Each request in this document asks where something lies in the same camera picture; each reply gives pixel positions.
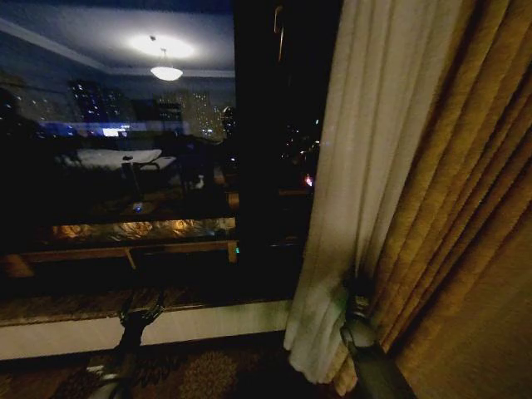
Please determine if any window glass pane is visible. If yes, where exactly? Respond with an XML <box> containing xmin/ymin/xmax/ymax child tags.
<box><xmin>0</xmin><ymin>0</ymin><xmax>239</xmax><ymax>267</ymax></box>

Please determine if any white sheer curtain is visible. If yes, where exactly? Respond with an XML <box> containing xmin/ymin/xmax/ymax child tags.
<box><xmin>283</xmin><ymin>0</ymin><xmax>477</xmax><ymax>384</ymax></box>

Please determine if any dark marble window sill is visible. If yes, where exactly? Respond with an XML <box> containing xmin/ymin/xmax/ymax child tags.
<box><xmin>0</xmin><ymin>285</ymin><xmax>292</xmax><ymax>328</ymax></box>

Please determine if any brass window handle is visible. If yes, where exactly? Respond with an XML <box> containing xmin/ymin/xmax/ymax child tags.
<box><xmin>273</xmin><ymin>4</ymin><xmax>286</xmax><ymax>62</ymax></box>

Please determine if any golden thick curtain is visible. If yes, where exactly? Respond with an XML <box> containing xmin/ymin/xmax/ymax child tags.
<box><xmin>332</xmin><ymin>0</ymin><xmax>532</xmax><ymax>399</ymax></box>

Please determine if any dark window frame post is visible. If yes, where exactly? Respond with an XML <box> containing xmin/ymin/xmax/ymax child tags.
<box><xmin>230</xmin><ymin>0</ymin><xmax>317</xmax><ymax>301</ymax></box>

